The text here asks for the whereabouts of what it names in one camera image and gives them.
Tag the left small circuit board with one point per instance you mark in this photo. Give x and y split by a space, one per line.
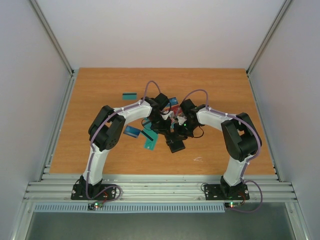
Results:
95 206

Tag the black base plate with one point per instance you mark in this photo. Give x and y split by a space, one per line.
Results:
95 193
214 192

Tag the teal striped card centre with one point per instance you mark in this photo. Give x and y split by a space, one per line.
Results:
150 135

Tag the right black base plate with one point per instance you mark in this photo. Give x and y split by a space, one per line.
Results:
214 192

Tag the teal chip card centre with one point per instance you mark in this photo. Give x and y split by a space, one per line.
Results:
146 125

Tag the teal chip card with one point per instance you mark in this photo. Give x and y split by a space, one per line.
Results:
150 144
146 125

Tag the right small circuit board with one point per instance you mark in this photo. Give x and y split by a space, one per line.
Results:
232 204

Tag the aluminium corner post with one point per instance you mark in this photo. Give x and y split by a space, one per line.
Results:
269 34
48 30

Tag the teal chip card lower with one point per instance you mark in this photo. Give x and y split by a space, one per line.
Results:
150 144

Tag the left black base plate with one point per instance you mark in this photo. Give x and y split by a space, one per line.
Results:
95 193

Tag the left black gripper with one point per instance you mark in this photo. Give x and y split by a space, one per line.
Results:
164 130

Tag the blue card with logo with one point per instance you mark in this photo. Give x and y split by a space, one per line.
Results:
173 101

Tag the dark blue card left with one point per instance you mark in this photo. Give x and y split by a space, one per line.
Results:
132 131

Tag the red credit card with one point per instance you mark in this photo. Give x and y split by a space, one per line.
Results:
175 109

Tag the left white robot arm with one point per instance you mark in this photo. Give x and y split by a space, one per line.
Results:
107 127

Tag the left aluminium corner post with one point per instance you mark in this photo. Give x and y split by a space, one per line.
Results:
48 30

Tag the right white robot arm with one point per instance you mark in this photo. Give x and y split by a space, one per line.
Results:
241 139

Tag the aluminium front rail frame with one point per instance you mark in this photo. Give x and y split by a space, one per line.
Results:
156 188

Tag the right aluminium corner post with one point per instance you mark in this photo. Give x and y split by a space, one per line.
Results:
269 34

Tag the grey slotted cable duct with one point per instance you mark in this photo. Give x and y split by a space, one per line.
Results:
130 208

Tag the black leather card holder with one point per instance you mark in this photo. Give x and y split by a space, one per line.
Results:
174 144

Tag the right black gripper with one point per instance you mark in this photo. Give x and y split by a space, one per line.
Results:
180 130

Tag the small circuit board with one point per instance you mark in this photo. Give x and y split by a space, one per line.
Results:
232 204
95 206

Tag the teal card far back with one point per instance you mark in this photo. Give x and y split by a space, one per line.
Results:
128 96

